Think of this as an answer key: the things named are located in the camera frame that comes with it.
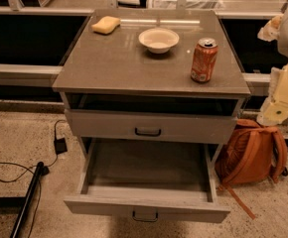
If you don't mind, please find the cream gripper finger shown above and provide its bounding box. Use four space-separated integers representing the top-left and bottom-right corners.
256 64 288 126
257 14 283 42

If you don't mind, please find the orange soda can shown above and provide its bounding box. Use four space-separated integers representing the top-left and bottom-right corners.
191 38 218 83

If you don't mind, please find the grey drawer cabinet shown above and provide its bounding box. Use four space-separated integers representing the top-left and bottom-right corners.
52 8 252 224

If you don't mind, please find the open lower grey drawer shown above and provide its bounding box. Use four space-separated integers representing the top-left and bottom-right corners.
65 139 229 223

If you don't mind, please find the closed upper grey drawer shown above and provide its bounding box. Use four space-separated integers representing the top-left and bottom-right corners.
65 109 236 144

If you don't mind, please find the orange backpack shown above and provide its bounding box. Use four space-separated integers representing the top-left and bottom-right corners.
215 119 288 219

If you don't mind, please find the white bowl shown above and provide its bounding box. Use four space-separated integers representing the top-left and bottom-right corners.
138 28 180 54

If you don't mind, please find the yellow sponge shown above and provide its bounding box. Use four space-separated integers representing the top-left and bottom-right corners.
91 16 120 35

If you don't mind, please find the black metal stand leg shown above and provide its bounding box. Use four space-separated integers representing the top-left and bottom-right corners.
10 162 46 238

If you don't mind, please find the black power adapter with cable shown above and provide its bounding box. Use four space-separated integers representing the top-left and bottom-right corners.
0 119 69 183

